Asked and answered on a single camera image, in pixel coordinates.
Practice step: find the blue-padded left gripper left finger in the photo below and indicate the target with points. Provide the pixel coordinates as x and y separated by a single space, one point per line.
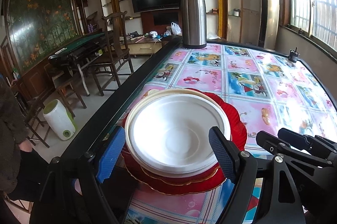
72 190

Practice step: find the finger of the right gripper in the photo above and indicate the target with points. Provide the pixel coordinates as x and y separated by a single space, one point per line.
316 144
277 147

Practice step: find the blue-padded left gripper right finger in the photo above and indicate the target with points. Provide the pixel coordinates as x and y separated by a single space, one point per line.
279 201

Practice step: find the large red scalloped plate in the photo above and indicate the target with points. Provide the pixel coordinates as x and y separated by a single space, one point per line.
238 137

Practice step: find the large white paper bowl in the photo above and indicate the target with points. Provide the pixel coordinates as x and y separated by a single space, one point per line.
169 136

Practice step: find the small red scalloped plate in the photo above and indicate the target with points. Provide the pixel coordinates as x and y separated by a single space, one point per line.
145 176

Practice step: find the large cream plastic bowl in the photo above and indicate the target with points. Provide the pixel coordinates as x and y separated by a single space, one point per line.
167 92

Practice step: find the white green plastic appliance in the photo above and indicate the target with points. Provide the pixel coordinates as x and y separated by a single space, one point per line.
59 119

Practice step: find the small black motor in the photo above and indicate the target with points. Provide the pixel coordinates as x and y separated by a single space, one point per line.
293 55

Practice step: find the green mahjong table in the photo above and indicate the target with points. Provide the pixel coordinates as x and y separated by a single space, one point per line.
79 54

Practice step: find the dark wooden chair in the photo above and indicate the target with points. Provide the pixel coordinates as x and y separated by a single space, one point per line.
115 53

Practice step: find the white plastic bag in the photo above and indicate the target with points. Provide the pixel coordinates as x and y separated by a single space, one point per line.
175 29

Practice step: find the stainless steel thermos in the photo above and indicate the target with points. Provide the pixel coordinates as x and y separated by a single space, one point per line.
194 26

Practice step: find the standing air conditioner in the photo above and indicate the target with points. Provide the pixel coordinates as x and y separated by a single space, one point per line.
269 22

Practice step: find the low wooden tv cabinet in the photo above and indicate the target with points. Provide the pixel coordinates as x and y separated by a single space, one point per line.
141 46

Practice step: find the floral wall painting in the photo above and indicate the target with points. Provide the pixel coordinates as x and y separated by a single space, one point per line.
36 28

